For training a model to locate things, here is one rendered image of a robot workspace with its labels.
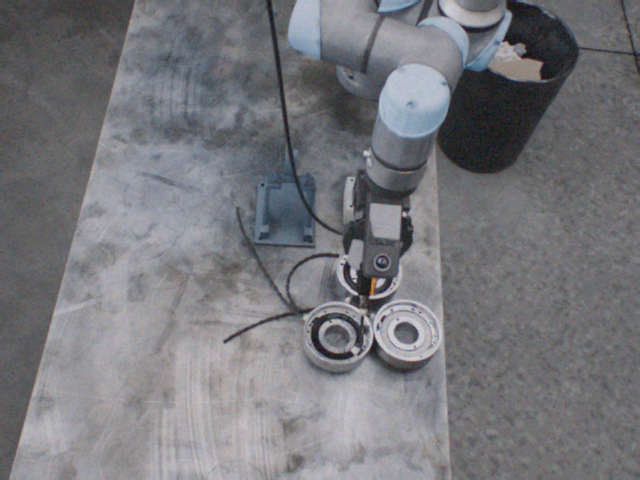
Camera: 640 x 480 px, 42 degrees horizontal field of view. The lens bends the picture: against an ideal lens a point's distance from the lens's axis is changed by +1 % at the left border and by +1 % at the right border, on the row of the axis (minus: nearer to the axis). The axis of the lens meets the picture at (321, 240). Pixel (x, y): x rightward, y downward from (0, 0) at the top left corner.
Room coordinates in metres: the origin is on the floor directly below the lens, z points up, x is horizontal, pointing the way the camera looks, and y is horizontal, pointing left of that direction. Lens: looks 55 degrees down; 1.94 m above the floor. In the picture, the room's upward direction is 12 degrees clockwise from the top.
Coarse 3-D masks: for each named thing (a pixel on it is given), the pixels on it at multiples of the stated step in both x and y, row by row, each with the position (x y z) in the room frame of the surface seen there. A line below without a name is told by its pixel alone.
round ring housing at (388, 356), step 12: (408, 300) 0.70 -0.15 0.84; (384, 312) 0.68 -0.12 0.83; (420, 312) 0.69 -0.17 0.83; (432, 312) 0.69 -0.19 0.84; (372, 324) 0.66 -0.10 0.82; (396, 324) 0.66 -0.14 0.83; (408, 324) 0.67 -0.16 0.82; (420, 324) 0.67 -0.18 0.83; (432, 324) 0.68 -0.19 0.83; (420, 336) 0.65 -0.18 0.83; (432, 336) 0.66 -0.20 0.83; (384, 348) 0.61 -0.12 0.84; (408, 348) 0.63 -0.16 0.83; (432, 348) 0.64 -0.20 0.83; (384, 360) 0.61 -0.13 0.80; (396, 360) 0.60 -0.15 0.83; (408, 360) 0.60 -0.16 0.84; (420, 360) 0.61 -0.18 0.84
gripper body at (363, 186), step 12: (360, 180) 0.73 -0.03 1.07; (360, 192) 0.71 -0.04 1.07; (384, 192) 0.67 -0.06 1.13; (396, 192) 0.67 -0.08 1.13; (408, 192) 0.68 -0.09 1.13; (360, 204) 0.69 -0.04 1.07; (408, 204) 0.71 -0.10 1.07; (360, 216) 0.67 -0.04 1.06; (408, 216) 0.69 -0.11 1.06; (360, 228) 0.67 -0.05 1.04
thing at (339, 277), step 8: (344, 256) 0.77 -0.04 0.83; (336, 272) 0.73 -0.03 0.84; (352, 272) 0.74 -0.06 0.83; (400, 272) 0.75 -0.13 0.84; (336, 280) 0.72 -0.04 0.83; (352, 280) 0.73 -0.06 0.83; (384, 280) 0.74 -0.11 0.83; (400, 280) 0.74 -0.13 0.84; (344, 288) 0.70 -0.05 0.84; (344, 296) 0.70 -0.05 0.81; (352, 296) 0.70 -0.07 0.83; (376, 296) 0.71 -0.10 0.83; (384, 296) 0.70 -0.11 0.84; (392, 296) 0.72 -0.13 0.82; (368, 304) 0.69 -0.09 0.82; (376, 304) 0.70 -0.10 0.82
